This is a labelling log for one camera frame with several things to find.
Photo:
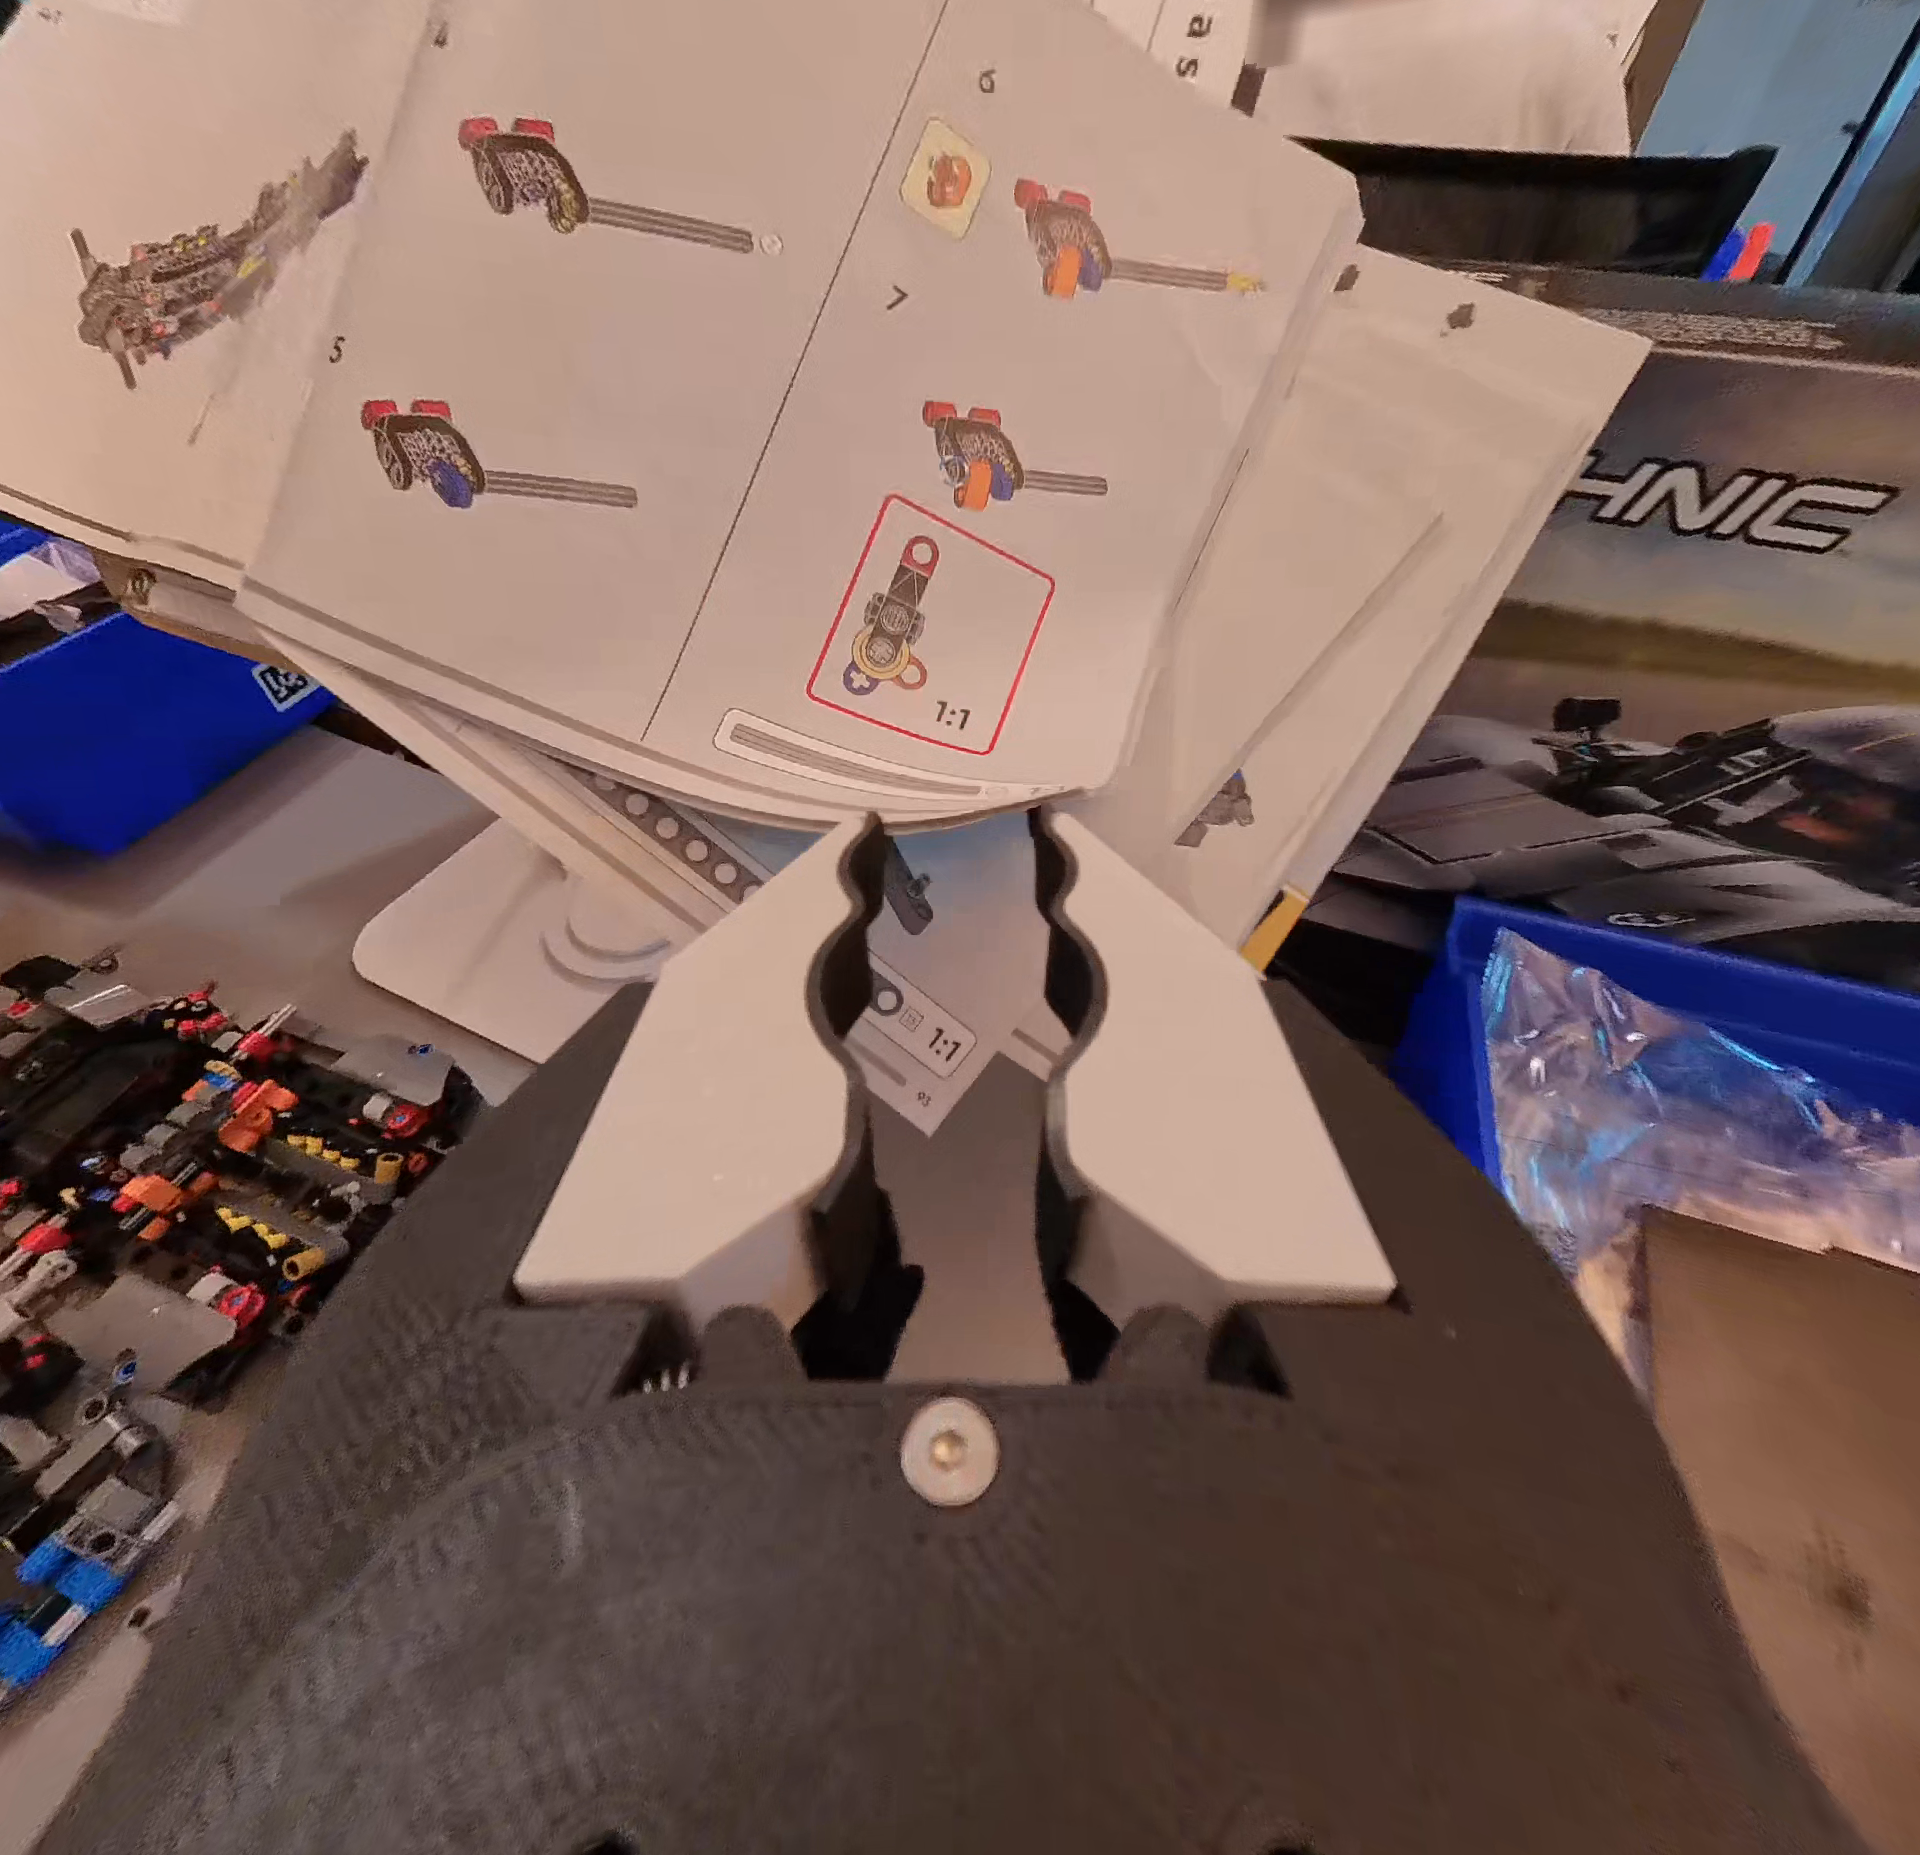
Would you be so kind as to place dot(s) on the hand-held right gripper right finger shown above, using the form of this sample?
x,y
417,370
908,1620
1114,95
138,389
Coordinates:
x,y
1217,1136

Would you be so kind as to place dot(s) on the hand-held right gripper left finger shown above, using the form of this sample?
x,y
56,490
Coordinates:
x,y
705,1136

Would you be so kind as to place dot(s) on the lego instruction booklet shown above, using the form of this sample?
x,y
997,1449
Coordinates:
x,y
675,384

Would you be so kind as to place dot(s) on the lego sub-assembly with blue parts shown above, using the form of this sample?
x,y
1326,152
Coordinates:
x,y
82,1562

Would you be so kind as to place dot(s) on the large lego vehicle chassis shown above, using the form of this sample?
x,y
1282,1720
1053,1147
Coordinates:
x,y
227,1119

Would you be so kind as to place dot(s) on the dark printed lego box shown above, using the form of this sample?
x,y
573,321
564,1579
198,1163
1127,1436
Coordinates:
x,y
1726,641

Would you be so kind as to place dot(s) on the white metal book stand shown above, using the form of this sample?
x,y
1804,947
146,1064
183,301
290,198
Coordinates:
x,y
450,954

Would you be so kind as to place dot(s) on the brown cardboard sheet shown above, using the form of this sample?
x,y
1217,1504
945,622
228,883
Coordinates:
x,y
1770,1436

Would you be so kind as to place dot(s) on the blue plastic bin with tag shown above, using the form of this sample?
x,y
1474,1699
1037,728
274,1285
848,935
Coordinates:
x,y
121,761

